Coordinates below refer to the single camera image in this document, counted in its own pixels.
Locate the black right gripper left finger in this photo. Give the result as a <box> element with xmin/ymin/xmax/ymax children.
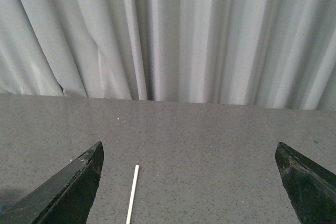
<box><xmin>1</xmin><ymin>142</ymin><xmax>104</xmax><ymax>223</ymax></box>

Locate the pale wooden chopstick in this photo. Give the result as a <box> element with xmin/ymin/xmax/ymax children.
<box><xmin>125</xmin><ymin>165</ymin><xmax>140</xmax><ymax>224</ymax></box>

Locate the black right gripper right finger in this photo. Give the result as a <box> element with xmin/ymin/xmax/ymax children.
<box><xmin>275</xmin><ymin>142</ymin><xmax>335</xmax><ymax>223</ymax></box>

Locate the grey-white curtain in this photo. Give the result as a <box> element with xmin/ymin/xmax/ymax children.
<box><xmin>1</xmin><ymin>0</ymin><xmax>335</xmax><ymax>111</ymax></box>

